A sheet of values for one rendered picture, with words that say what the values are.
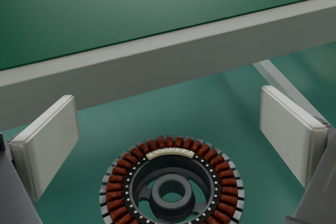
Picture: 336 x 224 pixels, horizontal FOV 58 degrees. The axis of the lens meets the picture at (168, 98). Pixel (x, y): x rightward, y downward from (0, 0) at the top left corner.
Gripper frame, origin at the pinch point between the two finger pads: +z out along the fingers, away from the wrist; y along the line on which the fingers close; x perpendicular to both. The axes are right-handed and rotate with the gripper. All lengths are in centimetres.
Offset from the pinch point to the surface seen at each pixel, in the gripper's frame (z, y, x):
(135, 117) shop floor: 96, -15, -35
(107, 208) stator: 2.2, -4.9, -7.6
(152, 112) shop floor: 98, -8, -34
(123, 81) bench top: 10.4, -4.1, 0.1
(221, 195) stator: 2.5, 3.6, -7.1
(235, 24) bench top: 12.9, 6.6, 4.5
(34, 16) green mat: 15.3, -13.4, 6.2
